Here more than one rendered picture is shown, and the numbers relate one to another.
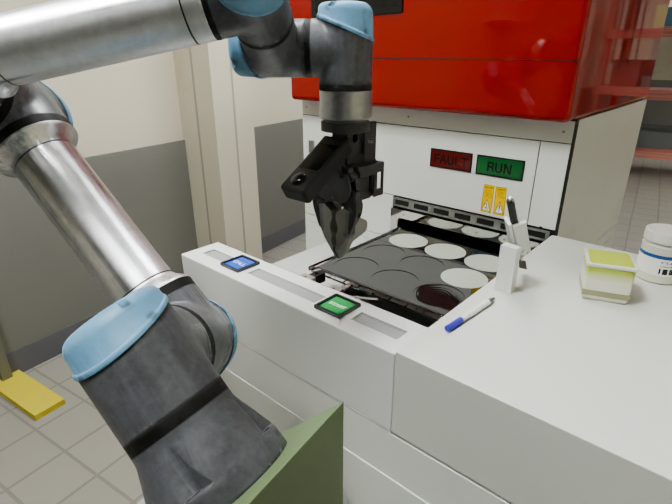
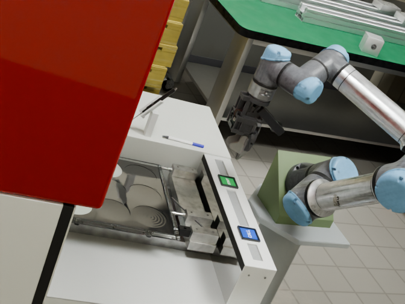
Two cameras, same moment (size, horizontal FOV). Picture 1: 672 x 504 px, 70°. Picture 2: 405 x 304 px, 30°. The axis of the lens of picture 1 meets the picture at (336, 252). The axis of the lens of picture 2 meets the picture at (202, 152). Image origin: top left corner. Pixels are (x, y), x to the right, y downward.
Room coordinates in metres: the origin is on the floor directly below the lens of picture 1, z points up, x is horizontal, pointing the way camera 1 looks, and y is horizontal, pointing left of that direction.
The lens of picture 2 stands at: (2.57, 0.81, 2.03)
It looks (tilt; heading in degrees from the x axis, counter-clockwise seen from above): 26 degrees down; 206
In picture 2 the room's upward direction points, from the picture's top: 22 degrees clockwise
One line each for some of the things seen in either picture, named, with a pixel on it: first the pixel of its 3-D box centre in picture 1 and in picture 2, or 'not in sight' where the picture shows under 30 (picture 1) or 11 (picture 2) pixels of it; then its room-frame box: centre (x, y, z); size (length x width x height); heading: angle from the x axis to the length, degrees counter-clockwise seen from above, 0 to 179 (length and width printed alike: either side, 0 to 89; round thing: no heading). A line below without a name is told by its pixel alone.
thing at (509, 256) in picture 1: (513, 252); (148, 115); (0.77, -0.31, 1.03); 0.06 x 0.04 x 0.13; 138
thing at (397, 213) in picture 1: (459, 240); not in sight; (1.18, -0.33, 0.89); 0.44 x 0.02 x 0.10; 48
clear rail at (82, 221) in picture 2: (360, 246); (115, 227); (1.13, -0.06, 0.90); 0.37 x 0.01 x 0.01; 138
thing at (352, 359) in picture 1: (287, 318); (228, 225); (0.78, 0.09, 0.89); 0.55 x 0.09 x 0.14; 48
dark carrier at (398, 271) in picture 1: (421, 265); (108, 188); (1.01, -0.20, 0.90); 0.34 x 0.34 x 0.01; 48
